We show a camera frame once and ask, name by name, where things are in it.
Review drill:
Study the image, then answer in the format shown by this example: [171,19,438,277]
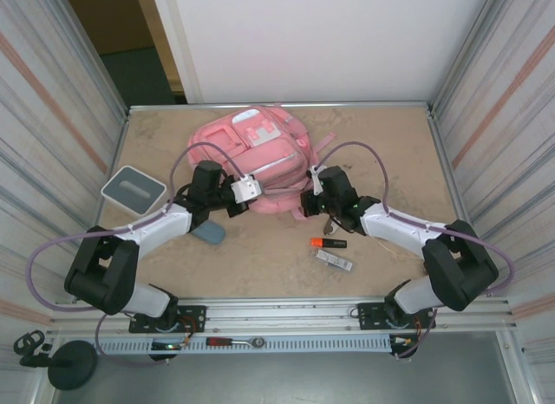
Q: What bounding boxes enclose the blue grey oval case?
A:
[190,221,226,247]

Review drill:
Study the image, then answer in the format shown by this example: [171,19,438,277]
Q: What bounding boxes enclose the orange black highlighter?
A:
[310,234,349,252]

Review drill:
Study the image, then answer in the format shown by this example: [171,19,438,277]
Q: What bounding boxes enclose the silver lead box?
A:
[314,247,355,273]

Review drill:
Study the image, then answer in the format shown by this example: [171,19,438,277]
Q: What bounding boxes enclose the pink backpack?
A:
[188,102,337,223]

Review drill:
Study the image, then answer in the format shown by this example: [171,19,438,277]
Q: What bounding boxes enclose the white grey tissue box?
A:
[101,165,167,217]

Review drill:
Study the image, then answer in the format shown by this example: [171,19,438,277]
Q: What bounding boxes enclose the small circuit board with LED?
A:
[150,341,193,352]

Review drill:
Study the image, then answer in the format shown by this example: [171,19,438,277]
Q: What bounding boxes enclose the black round stand base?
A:
[19,341,99,390]

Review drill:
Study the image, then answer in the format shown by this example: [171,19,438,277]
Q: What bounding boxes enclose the black clip on stand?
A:
[12,329,47,357]

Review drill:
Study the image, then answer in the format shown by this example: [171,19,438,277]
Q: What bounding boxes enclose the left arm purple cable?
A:
[26,142,248,368]

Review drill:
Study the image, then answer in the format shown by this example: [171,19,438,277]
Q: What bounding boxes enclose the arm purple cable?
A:
[26,142,248,368]
[310,140,517,361]

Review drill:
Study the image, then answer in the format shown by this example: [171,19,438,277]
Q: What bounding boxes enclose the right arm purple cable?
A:
[310,140,517,361]

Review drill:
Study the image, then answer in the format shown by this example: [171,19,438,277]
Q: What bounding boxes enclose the aluminium table edge rail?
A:
[127,101,434,113]

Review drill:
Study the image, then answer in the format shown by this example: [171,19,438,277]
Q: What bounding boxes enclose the aluminium mounting rail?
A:
[50,296,517,336]

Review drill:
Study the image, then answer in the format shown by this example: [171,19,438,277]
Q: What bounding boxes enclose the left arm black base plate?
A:
[128,304,207,335]

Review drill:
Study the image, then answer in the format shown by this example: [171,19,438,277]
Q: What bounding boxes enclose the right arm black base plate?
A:
[357,302,436,331]

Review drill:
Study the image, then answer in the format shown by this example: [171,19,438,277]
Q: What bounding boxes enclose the red handled ratchet wrench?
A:
[206,336,266,349]

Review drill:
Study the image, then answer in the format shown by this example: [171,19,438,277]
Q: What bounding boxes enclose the white slotted cable duct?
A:
[93,336,394,355]

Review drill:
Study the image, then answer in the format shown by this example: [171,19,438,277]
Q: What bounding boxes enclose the small circuit board with wires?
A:
[389,334,421,349]

